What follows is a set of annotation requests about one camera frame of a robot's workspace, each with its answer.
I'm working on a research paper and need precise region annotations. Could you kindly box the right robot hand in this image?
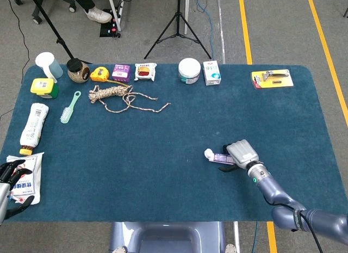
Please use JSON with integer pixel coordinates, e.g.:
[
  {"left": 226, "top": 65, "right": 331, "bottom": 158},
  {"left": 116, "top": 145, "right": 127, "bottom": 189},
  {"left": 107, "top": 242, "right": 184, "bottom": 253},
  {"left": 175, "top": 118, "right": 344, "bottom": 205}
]
[{"left": 218, "top": 139, "right": 259, "bottom": 172}]

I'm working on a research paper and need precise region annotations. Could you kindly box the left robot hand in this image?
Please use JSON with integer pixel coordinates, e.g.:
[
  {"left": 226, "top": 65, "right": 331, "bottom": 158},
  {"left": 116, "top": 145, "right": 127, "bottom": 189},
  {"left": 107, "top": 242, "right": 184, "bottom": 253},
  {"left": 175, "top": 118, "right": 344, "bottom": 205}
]
[{"left": 0, "top": 159, "right": 35, "bottom": 224}]

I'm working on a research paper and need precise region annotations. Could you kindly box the purple white toothpaste tube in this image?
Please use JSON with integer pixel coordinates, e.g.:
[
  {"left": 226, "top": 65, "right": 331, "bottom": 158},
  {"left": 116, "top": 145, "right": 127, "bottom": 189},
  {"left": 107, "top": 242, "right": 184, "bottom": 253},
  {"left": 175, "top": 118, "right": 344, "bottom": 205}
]
[{"left": 204, "top": 148, "right": 237, "bottom": 166}]

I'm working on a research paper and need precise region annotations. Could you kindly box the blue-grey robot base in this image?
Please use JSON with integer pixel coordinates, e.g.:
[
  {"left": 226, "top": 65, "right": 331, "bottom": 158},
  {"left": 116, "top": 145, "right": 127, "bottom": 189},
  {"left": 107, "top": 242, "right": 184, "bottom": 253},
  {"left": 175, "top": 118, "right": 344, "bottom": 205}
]
[{"left": 108, "top": 221, "right": 227, "bottom": 253}]

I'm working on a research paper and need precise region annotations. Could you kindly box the white squeeze bottle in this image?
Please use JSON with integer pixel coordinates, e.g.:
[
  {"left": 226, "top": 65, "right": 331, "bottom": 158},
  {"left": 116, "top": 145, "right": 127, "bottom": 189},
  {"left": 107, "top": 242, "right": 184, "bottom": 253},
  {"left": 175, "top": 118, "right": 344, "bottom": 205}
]
[{"left": 19, "top": 102, "right": 49, "bottom": 156}]

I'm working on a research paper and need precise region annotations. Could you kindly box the white bag with blue print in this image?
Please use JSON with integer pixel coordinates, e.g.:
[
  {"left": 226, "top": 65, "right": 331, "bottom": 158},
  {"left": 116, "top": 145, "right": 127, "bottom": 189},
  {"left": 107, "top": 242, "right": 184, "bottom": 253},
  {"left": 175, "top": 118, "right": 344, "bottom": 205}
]
[{"left": 5, "top": 152, "right": 45, "bottom": 205}]

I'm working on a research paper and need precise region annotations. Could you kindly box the razor on yellow card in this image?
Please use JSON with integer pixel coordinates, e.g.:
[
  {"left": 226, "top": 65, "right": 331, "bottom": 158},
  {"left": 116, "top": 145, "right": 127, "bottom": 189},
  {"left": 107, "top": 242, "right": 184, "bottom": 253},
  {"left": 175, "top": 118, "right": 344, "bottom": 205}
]
[{"left": 250, "top": 69, "right": 294, "bottom": 90}]

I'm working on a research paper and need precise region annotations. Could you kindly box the white blue carton box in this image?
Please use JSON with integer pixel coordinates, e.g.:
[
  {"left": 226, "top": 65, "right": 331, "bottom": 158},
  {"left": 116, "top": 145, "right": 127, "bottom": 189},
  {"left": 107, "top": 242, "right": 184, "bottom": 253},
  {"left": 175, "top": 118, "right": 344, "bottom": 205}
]
[{"left": 203, "top": 60, "right": 222, "bottom": 86}]

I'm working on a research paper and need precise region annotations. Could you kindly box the blue table mat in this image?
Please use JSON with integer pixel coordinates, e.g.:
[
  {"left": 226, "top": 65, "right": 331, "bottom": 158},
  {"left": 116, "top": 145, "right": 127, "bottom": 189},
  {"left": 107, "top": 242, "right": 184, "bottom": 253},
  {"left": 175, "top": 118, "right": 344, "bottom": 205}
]
[{"left": 0, "top": 64, "right": 348, "bottom": 223}]

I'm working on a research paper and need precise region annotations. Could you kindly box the clear jar with white lid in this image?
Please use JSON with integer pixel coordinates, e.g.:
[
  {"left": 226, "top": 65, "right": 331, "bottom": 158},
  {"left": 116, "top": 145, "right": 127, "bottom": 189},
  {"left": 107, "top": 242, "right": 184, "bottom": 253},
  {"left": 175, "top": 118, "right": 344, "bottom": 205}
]
[{"left": 178, "top": 58, "right": 202, "bottom": 85}]

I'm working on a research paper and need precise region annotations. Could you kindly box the light green brush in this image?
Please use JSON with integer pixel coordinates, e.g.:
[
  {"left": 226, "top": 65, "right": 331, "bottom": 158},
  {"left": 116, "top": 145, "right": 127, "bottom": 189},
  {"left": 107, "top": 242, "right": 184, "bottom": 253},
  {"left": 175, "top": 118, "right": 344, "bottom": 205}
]
[{"left": 60, "top": 90, "right": 82, "bottom": 125}]

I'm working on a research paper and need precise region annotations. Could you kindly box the green box with yellow lid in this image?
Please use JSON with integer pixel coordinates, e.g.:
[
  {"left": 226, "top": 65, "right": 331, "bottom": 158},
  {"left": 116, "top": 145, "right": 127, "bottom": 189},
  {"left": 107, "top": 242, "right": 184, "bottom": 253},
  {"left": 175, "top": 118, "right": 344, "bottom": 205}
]
[{"left": 30, "top": 78, "right": 59, "bottom": 100}]

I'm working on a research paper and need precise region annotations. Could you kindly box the white red snack packet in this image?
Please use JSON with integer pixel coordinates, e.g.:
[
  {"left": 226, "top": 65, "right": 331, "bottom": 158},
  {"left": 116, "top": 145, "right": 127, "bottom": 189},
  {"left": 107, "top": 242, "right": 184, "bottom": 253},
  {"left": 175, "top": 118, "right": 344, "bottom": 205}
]
[{"left": 133, "top": 63, "right": 158, "bottom": 82}]

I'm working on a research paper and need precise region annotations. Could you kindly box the white light-blue pitcher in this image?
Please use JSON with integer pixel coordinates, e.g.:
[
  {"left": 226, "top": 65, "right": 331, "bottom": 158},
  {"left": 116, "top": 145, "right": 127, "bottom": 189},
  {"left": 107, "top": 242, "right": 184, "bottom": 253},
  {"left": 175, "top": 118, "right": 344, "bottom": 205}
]
[{"left": 35, "top": 52, "right": 64, "bottom": 83}]

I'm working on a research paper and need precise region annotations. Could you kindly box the grain jar with black lid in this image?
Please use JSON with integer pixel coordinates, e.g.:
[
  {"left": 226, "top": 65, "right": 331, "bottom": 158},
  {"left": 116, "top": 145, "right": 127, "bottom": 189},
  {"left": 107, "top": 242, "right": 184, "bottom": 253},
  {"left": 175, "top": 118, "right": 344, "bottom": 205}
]
[{"left": 66, "top": 58, "right": 91, "bottom": 83}]

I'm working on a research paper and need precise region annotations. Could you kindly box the purple carton box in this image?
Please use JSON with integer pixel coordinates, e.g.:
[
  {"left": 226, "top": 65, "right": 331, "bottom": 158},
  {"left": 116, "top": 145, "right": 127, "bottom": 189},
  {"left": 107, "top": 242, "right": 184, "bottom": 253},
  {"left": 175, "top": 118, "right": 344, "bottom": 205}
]
[{"left": 111, "top": 64, "right": 132, "bottom": 83}]

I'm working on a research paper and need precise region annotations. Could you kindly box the black tripod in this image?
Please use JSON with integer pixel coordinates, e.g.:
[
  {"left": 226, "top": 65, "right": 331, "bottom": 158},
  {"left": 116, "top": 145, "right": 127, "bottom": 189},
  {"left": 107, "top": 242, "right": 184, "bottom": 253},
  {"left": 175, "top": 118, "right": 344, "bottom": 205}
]
[{"left": 144, "top": 0, "right": 213, "bottom": 60}]

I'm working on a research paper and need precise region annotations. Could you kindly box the white desk leg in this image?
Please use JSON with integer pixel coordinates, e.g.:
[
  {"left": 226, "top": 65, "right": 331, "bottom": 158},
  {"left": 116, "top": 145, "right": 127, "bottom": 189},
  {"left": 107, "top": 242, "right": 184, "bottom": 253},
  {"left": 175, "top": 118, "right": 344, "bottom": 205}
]
[
  {"left": 105, "top": 0, "right": 122, "bottom": 32},
  {"left": 184, "top": 0, "right": 190, "bottom": 35}
]

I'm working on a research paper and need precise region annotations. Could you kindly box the yellow tape measure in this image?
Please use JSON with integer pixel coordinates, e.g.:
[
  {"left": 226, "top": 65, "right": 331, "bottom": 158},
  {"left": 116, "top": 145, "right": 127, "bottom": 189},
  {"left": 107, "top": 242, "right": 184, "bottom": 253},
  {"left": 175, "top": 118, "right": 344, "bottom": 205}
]
[{"left": 90, "top": 66, "right": 131, "bottom": 87}]

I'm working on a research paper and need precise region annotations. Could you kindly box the black slanted stand pole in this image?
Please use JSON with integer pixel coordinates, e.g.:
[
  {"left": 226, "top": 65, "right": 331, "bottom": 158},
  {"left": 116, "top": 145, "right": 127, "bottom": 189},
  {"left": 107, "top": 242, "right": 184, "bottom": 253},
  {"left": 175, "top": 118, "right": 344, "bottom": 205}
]
[{"left": 28, "top": 0, "right": 93, "bottom": 65}]

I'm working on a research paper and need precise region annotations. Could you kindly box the black power strip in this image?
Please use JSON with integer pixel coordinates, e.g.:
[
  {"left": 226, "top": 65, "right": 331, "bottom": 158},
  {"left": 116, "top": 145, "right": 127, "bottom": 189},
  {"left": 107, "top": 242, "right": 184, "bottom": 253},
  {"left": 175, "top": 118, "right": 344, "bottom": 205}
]
[{"left": 99, "top": 8, "right": 122, "bottom": 38}]

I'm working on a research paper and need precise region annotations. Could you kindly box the seated person in black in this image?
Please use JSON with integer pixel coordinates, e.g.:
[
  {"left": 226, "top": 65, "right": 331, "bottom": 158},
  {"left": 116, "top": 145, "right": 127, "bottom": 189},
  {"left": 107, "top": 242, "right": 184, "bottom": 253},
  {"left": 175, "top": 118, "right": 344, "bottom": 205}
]
[{"left": 67, "top": 0, "right": 113, "bottom": 23}]

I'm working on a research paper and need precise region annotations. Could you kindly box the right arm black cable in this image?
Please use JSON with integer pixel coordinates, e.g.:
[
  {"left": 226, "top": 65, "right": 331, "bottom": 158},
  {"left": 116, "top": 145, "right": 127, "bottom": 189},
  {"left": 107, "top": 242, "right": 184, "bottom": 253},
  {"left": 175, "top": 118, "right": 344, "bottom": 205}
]
[{"left": 263, "top": 193, "right": 325, "bottom": 253}]

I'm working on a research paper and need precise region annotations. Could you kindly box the blue floor cable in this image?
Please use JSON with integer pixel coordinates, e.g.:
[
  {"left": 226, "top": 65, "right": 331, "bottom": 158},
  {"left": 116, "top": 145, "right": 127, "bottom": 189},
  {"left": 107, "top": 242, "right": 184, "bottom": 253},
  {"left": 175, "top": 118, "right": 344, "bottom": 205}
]
[{"left": 196, "top": 0, "right": 217, "bottom": 60}]

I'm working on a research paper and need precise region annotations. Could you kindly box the braided rope bundle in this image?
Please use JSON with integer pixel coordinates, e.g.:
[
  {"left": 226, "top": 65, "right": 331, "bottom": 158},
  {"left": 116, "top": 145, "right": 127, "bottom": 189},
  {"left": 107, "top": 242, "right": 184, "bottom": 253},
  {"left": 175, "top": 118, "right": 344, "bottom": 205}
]
[{"left": 88, "top": 84, "right": 171, "bottom": 114}]

